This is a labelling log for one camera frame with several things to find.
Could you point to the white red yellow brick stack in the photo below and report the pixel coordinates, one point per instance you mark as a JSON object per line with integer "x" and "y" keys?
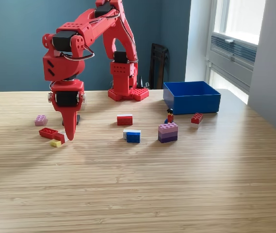
{"x": 55, "y": 143}

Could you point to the red lego brick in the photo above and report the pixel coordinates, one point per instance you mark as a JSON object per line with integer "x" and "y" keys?
{"x": 46, "y": 132}

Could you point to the blue plastic bin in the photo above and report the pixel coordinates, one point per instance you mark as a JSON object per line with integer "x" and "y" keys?
{"x": 196, "y": 104}

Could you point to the pink lego brick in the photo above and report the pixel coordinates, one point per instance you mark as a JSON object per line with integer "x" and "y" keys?
{"x": 40, "y": 120}

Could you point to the red lego toy figure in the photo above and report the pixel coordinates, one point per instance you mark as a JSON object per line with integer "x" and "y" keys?
{"x": 170, "y": 117}

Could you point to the yellow black toy digger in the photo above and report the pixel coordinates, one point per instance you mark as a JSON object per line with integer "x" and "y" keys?
{"x": 78, "y": 119}

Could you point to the red and white brick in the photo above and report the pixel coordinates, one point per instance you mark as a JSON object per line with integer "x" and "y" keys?
{"x": 124, "y": 120}

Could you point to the blue and white brick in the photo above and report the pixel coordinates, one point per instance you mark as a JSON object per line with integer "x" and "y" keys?
{"x": 133, "y": 138}

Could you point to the pink purple brick stack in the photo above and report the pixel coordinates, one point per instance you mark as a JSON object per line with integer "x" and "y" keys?
{"x": 168, "y": 133}

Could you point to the red brick on white brick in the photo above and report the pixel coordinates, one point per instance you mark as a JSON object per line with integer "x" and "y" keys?
{"x": 197, "y": 118}

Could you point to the grey window vent grille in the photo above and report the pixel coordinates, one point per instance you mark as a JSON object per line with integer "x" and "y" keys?
{"x": 244, "y": 49}

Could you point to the white window frame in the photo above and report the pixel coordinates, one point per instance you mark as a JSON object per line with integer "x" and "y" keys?
{"x": 244, "y": 19}

